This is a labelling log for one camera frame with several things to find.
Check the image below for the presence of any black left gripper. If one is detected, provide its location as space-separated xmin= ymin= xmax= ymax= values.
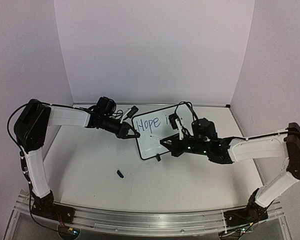
xmin=101 ymin=114 xmax=141 ymax=139

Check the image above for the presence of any white marker pen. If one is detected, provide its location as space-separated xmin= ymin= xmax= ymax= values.
xmin=150 ymin=135 xmax=171 ymax=144

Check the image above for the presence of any white whiteboard with black frame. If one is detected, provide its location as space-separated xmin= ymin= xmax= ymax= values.
xmin=131 ymin=103 xmax=193 ymax=161

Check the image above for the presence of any blue marker cap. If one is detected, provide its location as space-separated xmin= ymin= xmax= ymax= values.
xmin=116 ymin=169 xmax=124 ymax=179

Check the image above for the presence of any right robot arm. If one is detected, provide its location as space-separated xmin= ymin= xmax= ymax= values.
xmin=160 ymin=118 xmax=300 ymax=227

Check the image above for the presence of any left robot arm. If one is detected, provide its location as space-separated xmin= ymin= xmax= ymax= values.
xmin=13 ymin=96 xmax=140 ymax=223

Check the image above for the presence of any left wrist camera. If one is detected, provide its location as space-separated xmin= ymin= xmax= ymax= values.
xmin=121 ymin=105 xmax=139 ymax=122

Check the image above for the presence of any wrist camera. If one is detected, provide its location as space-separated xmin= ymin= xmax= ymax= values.
xmin=168 ymin=113 xmax=182 ymax=130
xmin=121 ymin=105 xmax=139 ymax=122

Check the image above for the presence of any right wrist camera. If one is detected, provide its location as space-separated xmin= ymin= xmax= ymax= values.
xmin=168 ymin=113 xmax=182 ymax=130

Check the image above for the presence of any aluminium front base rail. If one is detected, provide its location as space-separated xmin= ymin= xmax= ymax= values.
xmin=4 ymin=192 xmax=292 ymax=240

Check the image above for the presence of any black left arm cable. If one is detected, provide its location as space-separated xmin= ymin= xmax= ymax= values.
xmin=6 ymin=103 xmax=41 ymax=201

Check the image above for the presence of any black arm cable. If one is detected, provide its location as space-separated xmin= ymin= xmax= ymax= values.
xmin=6 ymin=103 xmax=41 ymax=201
xmin=174 ymin=100 xmax=300 ymax=141

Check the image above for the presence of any black left base cable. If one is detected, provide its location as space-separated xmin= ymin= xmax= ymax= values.
xmin=27 ymin=203 xmax=66 ymax=235

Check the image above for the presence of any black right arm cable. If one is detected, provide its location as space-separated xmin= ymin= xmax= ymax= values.
xmin=174 ymin=100 xmax=300 ymax=141

